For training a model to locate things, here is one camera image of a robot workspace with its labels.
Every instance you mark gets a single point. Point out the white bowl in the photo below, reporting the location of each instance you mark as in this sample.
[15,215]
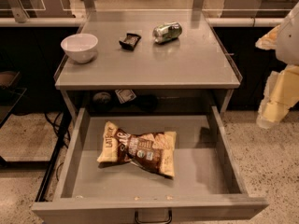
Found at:
[80,47]

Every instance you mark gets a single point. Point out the white label packet under counter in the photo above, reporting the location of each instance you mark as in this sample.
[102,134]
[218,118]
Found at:
[125,95]

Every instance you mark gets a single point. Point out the grey counter cabinet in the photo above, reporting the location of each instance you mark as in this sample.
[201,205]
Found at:
[195,60]

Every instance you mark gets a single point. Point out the small black snack packet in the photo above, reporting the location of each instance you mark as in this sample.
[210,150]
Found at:
[130,41]

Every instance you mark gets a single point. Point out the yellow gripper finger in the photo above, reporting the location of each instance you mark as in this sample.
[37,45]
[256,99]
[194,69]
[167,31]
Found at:
[280,94]
[269,40]

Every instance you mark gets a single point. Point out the white rail behind counter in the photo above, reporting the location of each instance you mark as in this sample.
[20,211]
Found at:
[42,22]

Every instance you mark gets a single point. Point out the brown chip bag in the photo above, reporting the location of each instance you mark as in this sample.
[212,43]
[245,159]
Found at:
[153,152]

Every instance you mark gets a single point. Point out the green soda can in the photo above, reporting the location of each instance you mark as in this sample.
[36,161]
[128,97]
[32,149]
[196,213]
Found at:
[166,32]

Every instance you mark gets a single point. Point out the grey open drawer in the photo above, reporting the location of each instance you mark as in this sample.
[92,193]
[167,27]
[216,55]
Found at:
[207,184]

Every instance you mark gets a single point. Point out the dark round object under counter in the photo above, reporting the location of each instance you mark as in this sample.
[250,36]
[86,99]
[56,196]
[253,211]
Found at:
[102,98]

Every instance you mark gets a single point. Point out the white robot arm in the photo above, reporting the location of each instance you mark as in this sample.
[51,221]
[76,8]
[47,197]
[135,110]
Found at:
[287,49]

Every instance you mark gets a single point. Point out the black drawer handle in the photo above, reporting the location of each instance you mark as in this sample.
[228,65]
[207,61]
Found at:
[141,218]

